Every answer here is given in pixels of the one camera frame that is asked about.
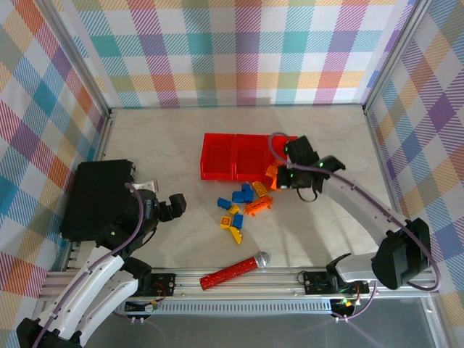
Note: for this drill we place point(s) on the yellow curved lego piece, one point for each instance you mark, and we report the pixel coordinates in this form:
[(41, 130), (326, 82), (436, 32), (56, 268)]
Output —
[(236, 237)]

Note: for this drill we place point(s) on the small white block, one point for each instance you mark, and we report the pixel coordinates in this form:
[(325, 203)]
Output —
[(152, 185)]

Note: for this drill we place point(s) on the aluminium front rail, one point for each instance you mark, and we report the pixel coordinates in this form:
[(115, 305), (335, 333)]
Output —
[(275, 286)]

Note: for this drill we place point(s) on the yellow lego with circle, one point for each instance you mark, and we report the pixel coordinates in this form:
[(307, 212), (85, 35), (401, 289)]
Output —
[(225, 222)]

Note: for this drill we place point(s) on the small blue lego brick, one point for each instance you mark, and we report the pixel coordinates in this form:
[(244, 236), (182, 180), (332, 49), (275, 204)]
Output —
[(246, 187)]

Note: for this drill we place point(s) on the large blue lego block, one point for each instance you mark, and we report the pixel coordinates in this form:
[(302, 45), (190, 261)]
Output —
[(243, 196)]

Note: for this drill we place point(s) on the small controller board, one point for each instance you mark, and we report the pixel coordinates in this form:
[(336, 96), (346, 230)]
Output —
[(346, 302), (152, 307)]

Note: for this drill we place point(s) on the aluminium side rail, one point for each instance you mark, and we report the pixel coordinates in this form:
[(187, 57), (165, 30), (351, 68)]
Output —
[(105, 137), (378, 145)]

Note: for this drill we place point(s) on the red microphone with silver head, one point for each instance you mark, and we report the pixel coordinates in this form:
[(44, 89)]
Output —
[(232, 272)]

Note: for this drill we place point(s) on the long orange lego piece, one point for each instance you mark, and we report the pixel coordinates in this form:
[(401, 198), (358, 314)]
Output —
[(258, 205)]

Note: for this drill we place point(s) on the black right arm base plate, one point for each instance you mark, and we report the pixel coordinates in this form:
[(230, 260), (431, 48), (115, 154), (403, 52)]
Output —
[(313, 282)]

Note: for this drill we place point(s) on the perforated metal strip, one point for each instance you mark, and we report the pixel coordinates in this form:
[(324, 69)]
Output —
[(235, 308)]

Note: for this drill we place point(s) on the yellow sloped lego brick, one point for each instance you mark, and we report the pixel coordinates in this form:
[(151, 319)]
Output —
[(234, 209)]

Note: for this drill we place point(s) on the yellow patterned lego brick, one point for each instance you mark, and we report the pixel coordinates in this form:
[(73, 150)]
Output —
[(259, 187)]

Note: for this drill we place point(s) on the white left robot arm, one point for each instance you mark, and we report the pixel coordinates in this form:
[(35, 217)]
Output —
[(101, 270)]

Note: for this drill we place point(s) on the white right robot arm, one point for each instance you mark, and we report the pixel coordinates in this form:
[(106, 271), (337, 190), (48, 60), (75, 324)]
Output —
[(362, 210)]

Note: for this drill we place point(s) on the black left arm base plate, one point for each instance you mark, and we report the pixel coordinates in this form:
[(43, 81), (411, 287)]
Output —
[(163, 284)]

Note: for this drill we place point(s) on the black box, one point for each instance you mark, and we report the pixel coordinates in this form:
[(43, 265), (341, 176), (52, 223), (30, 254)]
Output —
[(94, 195)]

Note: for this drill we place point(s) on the aluminium corner post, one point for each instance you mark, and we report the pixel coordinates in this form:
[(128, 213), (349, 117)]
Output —
[(82, 58), (395, 54)]

